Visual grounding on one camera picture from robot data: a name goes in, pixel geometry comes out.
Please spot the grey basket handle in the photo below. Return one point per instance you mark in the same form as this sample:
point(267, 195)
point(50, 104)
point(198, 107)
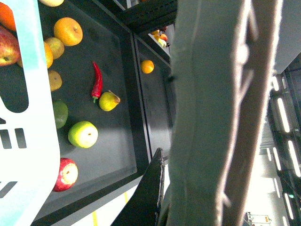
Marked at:
point(222, 59)

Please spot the red yellow apple centre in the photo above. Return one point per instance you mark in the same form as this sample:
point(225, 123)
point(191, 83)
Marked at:
point(9, 48)

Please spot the red apple front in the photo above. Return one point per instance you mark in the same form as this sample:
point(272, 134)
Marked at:
point(67, 176)

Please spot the yellow green pear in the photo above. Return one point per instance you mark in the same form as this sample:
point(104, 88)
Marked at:
point(108, 101)

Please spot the orange yellow round pear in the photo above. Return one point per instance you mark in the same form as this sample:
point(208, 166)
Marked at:
point(68, 31)

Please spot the orange yellow mango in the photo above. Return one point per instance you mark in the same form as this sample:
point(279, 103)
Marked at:
point(48, 55)

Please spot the small orange mandarin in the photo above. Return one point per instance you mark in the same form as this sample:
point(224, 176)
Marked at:
point(6, 17)

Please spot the white pear back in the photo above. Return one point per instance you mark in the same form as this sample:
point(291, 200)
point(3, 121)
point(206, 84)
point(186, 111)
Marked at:
point(52, 3)

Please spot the green avocado right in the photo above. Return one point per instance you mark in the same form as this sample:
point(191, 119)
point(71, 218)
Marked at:
point(60, 113)

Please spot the black fruit shelf tray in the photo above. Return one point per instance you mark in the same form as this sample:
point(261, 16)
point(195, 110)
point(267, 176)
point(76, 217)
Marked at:
point(121, 154)

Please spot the orange on neighbour shelf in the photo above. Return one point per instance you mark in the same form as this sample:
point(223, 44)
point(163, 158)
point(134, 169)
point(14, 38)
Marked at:
point(147, 66)

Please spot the brown kiwi back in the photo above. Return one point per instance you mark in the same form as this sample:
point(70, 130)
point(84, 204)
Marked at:
point(56, 46)

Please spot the brown kiwi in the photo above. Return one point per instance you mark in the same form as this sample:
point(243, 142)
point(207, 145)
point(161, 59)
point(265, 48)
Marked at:
point(56, 46)
point(55, 80)

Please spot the red chili pepper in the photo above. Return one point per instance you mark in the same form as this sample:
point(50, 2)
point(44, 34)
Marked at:
point(98, 84)

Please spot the brown kiwi front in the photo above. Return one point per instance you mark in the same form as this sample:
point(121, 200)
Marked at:
point(55, 80)

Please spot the green apple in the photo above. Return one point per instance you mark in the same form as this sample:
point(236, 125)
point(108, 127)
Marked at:
point(83, 134)

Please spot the light blue plastic basket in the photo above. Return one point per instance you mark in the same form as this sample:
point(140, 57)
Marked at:
point(28, 170)

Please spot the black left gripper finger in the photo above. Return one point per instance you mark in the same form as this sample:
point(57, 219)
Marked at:
point(143, 208)

